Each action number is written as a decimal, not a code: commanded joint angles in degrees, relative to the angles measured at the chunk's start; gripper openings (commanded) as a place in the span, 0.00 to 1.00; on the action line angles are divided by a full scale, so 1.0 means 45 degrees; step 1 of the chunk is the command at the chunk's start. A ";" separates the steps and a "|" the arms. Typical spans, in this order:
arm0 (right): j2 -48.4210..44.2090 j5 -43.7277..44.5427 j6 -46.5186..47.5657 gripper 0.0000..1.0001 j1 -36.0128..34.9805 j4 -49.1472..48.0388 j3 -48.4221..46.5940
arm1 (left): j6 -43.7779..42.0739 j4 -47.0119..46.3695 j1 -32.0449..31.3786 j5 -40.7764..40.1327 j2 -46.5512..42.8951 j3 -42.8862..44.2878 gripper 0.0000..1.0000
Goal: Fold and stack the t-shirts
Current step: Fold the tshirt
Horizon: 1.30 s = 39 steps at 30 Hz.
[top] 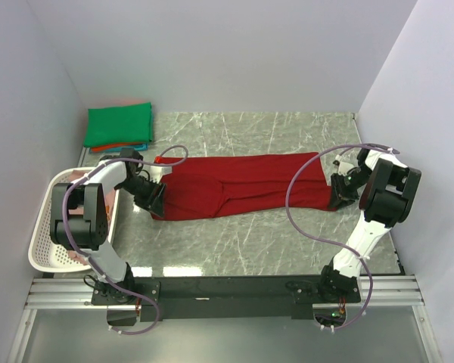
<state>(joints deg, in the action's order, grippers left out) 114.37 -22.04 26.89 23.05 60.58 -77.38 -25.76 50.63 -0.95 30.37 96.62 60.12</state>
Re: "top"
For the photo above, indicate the pink t shirt in basket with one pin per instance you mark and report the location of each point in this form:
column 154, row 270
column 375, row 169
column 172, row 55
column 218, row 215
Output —
column 109, row 201

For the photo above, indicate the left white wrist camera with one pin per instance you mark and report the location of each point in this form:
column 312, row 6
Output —
column 157, row 172

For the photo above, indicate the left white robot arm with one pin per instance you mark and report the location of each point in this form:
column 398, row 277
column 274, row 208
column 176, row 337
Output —
column 123, row 291

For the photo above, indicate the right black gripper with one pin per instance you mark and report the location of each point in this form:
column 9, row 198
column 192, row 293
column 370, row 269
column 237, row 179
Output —
column 339, row 195

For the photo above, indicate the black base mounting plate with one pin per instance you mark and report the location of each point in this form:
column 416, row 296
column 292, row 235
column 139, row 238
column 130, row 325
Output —
column 244, row 297

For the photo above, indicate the white plastic laundry basket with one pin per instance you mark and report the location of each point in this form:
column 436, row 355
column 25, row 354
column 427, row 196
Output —
column 41, row 242

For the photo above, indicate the aluminium rail frame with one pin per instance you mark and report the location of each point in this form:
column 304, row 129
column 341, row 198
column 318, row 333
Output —
column 72, row 293

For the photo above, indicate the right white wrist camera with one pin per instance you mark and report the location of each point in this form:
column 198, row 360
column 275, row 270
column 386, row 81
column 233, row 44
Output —
column 342, row 160

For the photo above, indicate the green folded t shirt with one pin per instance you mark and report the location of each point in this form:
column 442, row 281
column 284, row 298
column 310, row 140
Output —
column 122, row 124

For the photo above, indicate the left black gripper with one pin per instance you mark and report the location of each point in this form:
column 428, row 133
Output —
column 156, row 202

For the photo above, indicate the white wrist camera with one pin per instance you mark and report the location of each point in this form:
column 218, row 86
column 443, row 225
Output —
column 342, row 160
column 157, row 172

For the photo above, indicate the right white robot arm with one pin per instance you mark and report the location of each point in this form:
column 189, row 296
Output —
column 385, row 190

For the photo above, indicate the red t shirt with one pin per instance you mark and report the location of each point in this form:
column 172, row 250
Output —
column 213, row 187

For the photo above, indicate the orange folded t shirt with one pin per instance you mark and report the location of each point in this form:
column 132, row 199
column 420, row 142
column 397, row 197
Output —
column 99, row 149

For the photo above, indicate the teal folded t shirt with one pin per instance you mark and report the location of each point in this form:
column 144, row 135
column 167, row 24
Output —
column 118, row 147

